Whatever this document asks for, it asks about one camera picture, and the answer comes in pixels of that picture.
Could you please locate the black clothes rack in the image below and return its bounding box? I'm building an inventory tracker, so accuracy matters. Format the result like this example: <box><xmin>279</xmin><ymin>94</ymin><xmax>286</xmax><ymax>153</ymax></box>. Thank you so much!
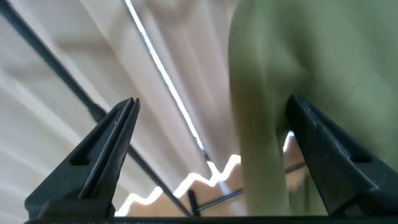
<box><xmin>0</xmin><ymin>0</ymin><xmax>308</xmax><ymax>218</ymax></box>

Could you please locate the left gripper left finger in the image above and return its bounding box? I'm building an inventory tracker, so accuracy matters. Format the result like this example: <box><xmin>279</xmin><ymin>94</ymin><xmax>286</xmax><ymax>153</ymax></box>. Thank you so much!
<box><xmin>24</xmin><ymin>96</ymin><xmax>141</xmax><ymax>218</ymax></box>

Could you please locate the white curtain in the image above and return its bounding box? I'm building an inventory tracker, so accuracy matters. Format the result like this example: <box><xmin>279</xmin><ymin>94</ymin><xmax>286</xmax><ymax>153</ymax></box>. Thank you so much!
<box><xmin>0</xmin><ymin>0</ymin><xmax>246</xmax><ymax>223</ymax></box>

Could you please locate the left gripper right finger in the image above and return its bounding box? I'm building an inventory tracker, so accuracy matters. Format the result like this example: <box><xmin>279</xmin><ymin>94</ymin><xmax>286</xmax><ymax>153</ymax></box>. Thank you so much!
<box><xmin>285</xmin><ymin>93</ymin><xmax>398</xmax><ymax>215</ymax></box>

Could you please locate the green garment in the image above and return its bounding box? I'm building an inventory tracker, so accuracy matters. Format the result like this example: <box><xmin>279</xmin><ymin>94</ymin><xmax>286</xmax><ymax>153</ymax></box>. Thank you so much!
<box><xmin>228</xmin><ymin>0</ymin><xmax>398</xmax><ymax>217</ymax></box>

